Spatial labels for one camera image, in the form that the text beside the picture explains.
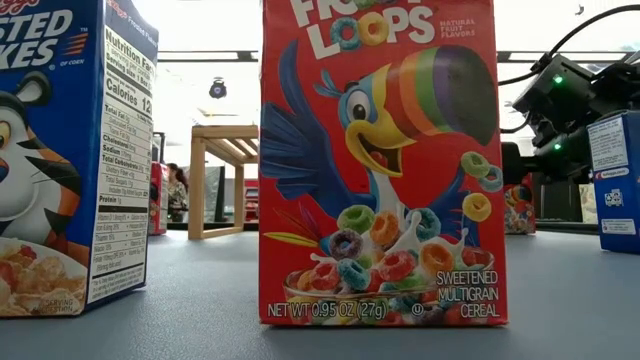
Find red Froot Loops cereal box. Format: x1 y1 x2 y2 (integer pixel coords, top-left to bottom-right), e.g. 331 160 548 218
503 172 536 235
258 0 509 327
148 160 170 236

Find black camera cable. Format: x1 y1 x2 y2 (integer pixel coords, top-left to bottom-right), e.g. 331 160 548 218
498 3 640 86

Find black hanging camera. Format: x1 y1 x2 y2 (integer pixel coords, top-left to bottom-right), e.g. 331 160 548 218
208 77 229 100

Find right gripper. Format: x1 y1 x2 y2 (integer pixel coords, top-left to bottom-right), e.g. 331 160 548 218
501 127 591 186

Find person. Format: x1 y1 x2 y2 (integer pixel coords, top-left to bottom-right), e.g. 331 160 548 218
167 162 190 224

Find wooden slatted shelf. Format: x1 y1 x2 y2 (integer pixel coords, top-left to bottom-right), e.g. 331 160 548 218
187 124 260 241

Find blue-grey table mat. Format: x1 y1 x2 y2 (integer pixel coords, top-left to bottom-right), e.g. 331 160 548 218
0 229 640 360

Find blue Frosted Flakes cereal box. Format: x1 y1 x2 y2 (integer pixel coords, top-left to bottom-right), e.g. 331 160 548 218
586 110 640 255
0 0 160 319

